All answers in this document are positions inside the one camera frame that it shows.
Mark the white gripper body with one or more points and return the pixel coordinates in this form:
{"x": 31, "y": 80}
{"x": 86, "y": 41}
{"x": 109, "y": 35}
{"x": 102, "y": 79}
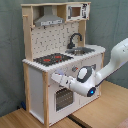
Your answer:
{"x": 62, "y": 80}

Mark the toy oven door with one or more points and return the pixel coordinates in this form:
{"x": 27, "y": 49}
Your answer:
{"x": 64, "y": 98}

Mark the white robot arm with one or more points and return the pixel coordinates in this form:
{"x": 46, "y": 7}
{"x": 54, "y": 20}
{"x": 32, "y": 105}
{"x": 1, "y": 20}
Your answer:
{"x": 87, "y": 79}

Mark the wooden toy kitchen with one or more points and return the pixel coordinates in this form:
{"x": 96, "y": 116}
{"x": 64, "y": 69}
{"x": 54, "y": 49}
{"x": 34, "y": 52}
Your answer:
{"x": 41, "y": 41}

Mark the black toy stovetop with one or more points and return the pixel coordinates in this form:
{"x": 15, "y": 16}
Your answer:
{"x": 52, "y": 59}

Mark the grey toy sink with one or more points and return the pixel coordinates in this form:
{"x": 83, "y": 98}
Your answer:
{"x": 79, "y": 51}

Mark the grey ice dispenser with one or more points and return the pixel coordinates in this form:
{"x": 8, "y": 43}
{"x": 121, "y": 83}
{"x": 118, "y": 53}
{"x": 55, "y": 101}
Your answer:
{"x": 93, "y": 66}

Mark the grey range hood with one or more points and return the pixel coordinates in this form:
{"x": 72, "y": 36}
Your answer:
{"x": 48, "y": 17}

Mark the toy microwave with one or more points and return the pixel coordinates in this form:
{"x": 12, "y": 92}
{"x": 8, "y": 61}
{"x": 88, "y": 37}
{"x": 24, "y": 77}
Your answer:
{"x": 77, "y": 11}

